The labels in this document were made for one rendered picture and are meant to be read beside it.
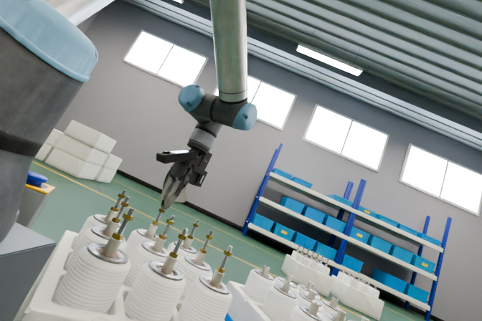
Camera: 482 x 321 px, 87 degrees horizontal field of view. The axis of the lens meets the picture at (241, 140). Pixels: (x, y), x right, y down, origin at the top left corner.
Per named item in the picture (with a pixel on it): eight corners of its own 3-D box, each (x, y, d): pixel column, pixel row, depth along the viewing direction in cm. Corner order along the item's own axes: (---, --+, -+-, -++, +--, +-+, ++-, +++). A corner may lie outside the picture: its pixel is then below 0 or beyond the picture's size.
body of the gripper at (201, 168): (200, 189, 79) (216, 155, 82) (179, 180, 73) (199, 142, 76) (186, 183, 84) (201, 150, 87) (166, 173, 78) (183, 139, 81)
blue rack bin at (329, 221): (315, 223, 538) (319, 213, 543) (333, 231, 536) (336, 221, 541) (324, 225, 490) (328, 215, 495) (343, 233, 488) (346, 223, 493)
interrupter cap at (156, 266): (152, 260, 55) (153, 256, 56) (183, 274, 56) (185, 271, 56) (143, 270, 48) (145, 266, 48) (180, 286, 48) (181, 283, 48)
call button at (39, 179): (39, 190, 44) (46, 180, 45) (12, 181, 43) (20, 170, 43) (44, 187, 48) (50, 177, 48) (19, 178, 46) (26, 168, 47)
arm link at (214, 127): (204, 94, 82) (214, 107, 89) (188, 124, 80) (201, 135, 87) (224, 99, 79) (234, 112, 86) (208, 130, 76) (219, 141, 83)
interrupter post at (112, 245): (115, 259, 47) (125, 241, 48) (104, 258, 45) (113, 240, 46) (110, 253, 49) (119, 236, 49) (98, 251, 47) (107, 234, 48)
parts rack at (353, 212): (430, 322, 453) (453, 218, 499) (241, 234, 475) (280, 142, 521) (407, 308, 515) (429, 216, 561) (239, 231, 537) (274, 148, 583)
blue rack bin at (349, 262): (330, 259, 521) (333, 248, 525) (347, 266, 519) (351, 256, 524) (341, 265, 472) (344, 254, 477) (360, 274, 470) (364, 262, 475)
